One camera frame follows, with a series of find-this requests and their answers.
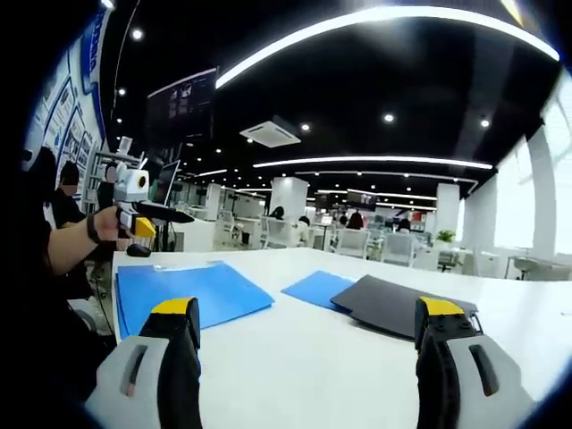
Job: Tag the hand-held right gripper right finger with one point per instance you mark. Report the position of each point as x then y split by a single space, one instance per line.
482 384

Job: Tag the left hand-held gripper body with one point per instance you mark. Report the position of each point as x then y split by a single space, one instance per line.
132 190

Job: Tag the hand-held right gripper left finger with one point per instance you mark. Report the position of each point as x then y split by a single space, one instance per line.
134 380

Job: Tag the blue folder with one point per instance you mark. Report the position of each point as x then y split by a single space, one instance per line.
214 290
313 288

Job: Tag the person's left hand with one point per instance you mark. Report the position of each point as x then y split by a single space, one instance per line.
108 225

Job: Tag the black mouse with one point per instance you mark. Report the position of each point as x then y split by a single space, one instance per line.
138 250

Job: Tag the computer monitor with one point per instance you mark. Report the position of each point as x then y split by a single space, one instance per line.
167 183

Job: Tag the white metal rack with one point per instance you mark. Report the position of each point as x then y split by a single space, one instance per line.
111 155

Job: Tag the small white sign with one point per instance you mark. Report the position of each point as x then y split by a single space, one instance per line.
125 145

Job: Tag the black wristband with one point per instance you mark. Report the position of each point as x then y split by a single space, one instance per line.
93 229

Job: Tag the large hanging dark display screen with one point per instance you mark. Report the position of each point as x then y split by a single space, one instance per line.
183 107

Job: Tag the white side desk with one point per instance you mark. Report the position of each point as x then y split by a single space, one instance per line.
545 270

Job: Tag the ceiling air conditioner unit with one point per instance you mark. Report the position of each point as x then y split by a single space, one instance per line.
270 133

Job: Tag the potted green plant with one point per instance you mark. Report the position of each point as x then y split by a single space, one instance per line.
445 235

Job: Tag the row of white office chairs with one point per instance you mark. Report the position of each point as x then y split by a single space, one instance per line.
395 248

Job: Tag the white table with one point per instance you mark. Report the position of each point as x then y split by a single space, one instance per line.
313 357

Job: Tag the large bright window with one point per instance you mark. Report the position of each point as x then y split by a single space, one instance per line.
514 210
561 201

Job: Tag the small hanging display screen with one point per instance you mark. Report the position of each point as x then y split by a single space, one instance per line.
363 201

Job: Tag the narrow ceiling light strip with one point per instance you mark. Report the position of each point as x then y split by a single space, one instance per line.
371 158

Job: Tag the group of ceiling spotlights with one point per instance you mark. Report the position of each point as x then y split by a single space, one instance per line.
388 117

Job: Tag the wide curved ceiling light strip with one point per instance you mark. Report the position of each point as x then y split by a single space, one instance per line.
384 12

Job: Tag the blue-bordered wall display board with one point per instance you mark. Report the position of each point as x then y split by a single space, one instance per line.
67 116

